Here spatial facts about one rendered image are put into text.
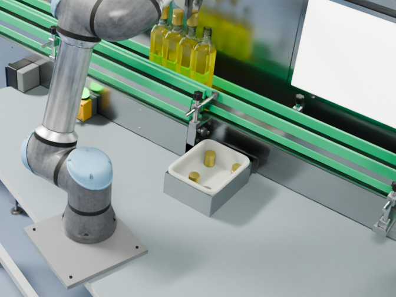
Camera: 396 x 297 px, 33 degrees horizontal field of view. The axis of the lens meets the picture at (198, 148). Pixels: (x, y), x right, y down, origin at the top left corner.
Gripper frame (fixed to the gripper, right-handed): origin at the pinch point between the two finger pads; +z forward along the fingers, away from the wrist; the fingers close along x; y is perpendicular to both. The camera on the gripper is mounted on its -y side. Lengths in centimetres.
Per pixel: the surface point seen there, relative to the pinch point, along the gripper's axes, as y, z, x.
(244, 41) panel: -13.0, 9.1, -12.1
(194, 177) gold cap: -24, 36, 28
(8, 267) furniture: 37, 97, 50
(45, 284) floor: 34, 117, 35
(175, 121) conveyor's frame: -7.1, 29.4, 15.2
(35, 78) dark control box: 53, 37, 17
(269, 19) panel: -20.2, -1.1, -12.0
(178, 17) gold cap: 4.6, 2.5, 1.1
